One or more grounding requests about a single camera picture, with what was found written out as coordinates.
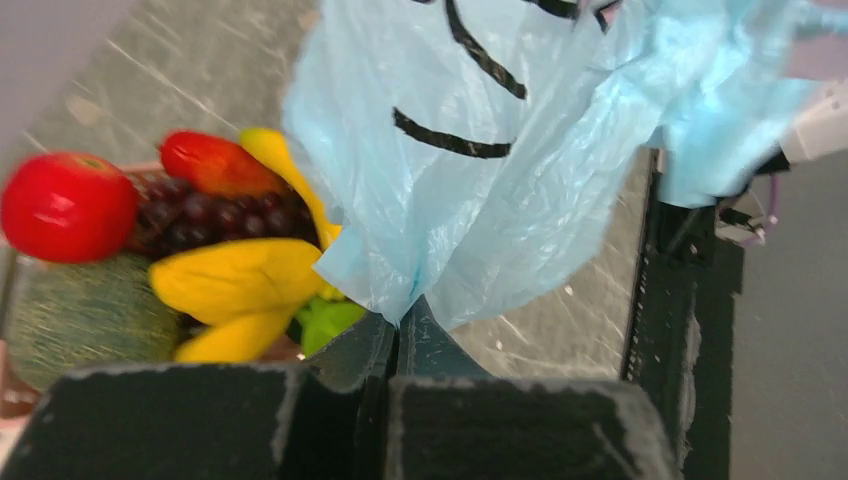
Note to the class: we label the red fake apple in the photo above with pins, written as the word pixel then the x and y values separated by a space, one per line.
pixel 68 207

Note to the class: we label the yellow fake banana bunch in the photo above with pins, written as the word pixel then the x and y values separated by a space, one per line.
pixel 270 148

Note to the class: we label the dark purple fake grapes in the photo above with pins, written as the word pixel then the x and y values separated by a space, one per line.
pixel 173 217

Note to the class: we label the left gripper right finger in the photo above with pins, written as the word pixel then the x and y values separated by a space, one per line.
pixel 449 419

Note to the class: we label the yellow fake starfruit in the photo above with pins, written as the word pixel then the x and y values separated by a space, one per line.
pixel 245 292

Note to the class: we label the pink plastic basket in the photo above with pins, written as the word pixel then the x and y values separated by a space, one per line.
pixel 17 398

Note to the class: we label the red orange fake mango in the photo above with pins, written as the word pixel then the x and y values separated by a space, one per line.
pixel 216 165

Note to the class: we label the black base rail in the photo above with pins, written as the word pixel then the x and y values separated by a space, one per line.
pixel 679 346

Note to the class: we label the green fake melon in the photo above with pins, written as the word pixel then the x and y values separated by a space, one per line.
pixel 69 316

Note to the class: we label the small green fake fruit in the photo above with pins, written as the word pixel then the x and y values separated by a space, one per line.
pixel 321 321

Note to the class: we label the light blue plastic bag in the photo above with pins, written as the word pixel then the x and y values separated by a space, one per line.
pixel 472 150

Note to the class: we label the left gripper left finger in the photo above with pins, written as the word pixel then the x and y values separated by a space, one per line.
pixel 314 419

